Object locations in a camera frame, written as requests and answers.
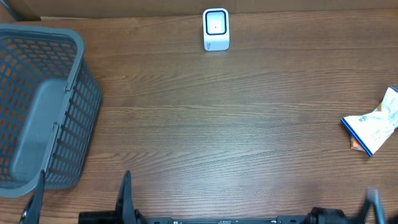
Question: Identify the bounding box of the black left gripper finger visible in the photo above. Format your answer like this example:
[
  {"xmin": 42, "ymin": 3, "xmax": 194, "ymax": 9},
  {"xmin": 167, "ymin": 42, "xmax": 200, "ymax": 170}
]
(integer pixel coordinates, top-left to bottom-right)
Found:
[
  {"xmin": 115, "ymin": 170, "xmax": 136, "ymax": 224},
  {"xmin": 19, "ymin": 170, "xmax": 45, "ymax": 224}
]

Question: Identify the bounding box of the small orange tissue pack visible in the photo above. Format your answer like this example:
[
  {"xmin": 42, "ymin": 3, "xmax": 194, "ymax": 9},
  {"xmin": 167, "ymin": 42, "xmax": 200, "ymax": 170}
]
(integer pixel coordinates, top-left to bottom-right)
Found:
[{"xmin": 350, "ymin": 136, "xmax": 364, "ymax": 151}]

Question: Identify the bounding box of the yellow snack bag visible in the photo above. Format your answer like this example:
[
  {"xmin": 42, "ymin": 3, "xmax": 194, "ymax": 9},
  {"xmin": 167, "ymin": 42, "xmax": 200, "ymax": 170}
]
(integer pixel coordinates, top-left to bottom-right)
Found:
[{"xmin": 341, "ymin": 86, "xmax": 397, "ymax": 157}]

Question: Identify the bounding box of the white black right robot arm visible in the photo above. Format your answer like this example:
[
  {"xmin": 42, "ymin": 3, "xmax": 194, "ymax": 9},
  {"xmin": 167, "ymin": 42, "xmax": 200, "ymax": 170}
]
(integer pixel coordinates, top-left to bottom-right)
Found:
[{"xmin": 302, "ymin": 187, "xmax": 387, "ymax": 224}]

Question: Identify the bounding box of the white barcode scanner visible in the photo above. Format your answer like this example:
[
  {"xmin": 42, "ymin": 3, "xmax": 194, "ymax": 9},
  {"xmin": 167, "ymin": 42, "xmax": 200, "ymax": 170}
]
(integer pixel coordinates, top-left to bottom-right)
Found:
[{"xmin": 203, "ymin": 8, "xmax": 230, "ymax": 52}]

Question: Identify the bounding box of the grey plastic shopping basket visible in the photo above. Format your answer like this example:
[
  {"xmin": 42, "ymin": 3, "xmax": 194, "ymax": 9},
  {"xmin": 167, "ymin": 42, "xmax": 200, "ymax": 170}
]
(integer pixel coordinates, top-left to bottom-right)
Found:
[{"xmin": 1, "ymin": 24, "xmax": 102, "ymax": 198}]

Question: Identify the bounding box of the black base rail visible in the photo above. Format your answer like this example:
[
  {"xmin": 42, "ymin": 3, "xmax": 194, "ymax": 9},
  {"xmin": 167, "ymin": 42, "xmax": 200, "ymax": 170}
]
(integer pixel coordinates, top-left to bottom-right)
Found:
[{"xmin": 142, "ymin": 215, "xmax": 306, "ymax": 224}]

